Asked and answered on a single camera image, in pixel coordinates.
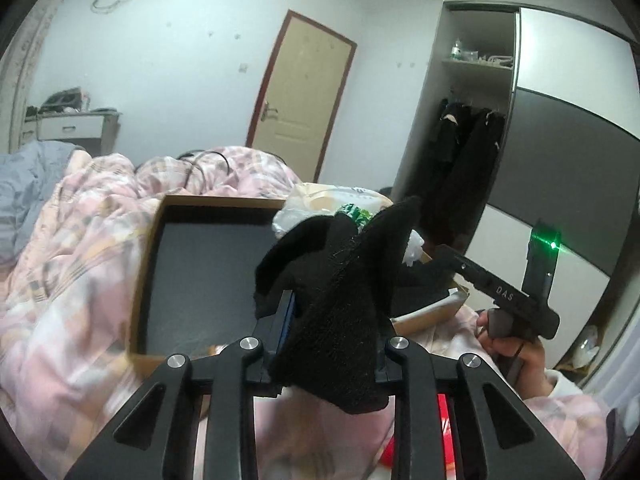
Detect beige wooden door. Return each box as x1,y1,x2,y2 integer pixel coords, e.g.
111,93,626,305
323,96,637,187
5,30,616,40
246,10,357,182

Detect white bedside desk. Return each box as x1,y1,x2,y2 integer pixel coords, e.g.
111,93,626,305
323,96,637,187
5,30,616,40
20,110,120,156

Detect cardboard box with black foam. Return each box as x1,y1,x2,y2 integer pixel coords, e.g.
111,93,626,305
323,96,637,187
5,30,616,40
127,194,471,378

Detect red package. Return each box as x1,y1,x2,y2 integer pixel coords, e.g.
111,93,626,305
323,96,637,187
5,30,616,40
376,392,459,479

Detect black soft cloth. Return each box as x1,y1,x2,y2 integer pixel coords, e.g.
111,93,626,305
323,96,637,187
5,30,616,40
254,197,420,415

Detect white wardrobe with sliding door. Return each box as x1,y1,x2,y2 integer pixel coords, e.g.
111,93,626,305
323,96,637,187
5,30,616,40
393,1,639,365

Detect grey blanket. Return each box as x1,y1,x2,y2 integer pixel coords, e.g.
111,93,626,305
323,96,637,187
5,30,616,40
0,141,84,268

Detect black tracker with green light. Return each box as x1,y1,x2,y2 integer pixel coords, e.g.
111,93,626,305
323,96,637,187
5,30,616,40
522,220,562,304

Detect black hanging clothes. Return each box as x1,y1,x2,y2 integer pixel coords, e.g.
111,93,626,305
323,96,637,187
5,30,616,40
410,99,506,252

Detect person's right hand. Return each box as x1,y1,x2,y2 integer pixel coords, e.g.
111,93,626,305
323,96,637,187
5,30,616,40
476,311,554,399

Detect white plastic bag green print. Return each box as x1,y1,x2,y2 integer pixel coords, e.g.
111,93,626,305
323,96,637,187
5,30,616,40
272,182,394,238

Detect pink plaid quilt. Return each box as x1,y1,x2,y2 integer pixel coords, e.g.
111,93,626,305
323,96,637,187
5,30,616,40
1,146,608,479

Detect black cable on bed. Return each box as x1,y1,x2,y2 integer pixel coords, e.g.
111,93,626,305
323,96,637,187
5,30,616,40
177,148,289,191

